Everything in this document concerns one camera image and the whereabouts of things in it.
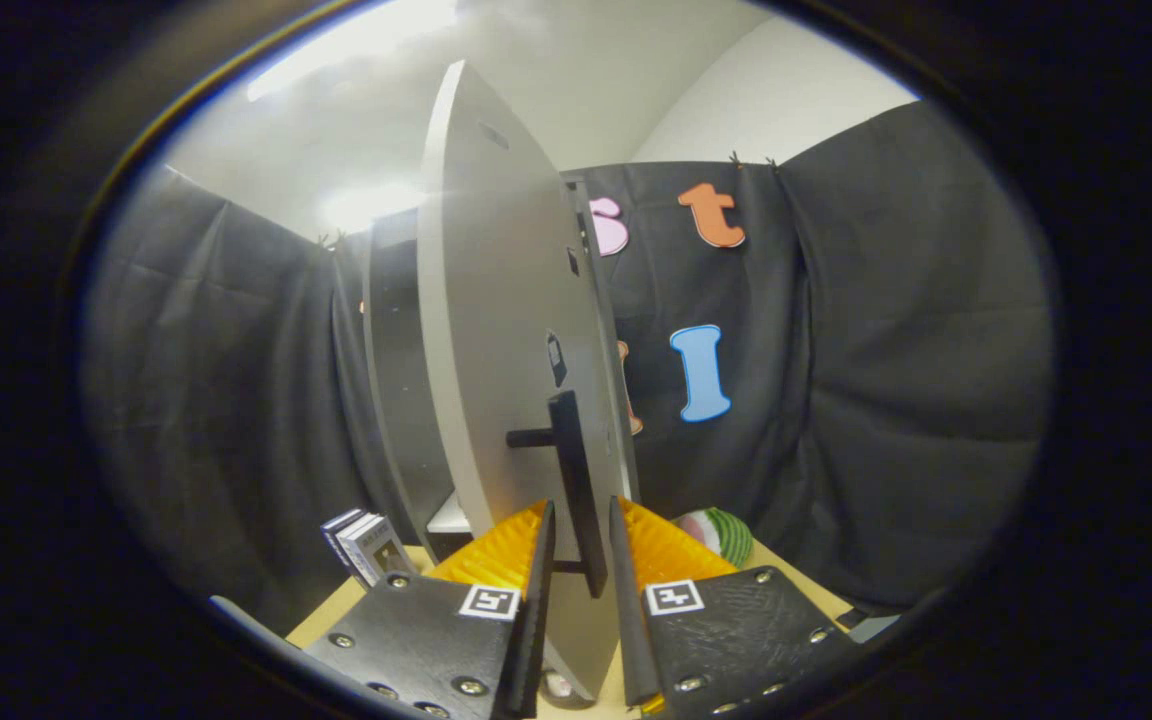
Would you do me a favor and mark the black backdrop cloth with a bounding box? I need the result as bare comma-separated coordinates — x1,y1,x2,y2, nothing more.
81,100,1057,636

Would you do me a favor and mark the black door handle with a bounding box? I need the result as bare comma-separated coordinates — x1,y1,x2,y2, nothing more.
506,390,609,599

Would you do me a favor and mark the stack of books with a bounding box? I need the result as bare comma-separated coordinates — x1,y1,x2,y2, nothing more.
321,508,419,589

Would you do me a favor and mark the white shoe cabinet door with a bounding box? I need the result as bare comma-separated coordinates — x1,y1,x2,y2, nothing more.
416,60,642,701

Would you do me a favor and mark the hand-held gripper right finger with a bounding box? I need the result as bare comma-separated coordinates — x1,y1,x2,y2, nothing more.
608,496,862,719

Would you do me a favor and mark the green striped watermelon toy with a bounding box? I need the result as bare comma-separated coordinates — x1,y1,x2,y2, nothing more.
674,507,755,569

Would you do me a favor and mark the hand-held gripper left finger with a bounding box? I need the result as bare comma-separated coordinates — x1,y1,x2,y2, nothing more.
301,500,557,720

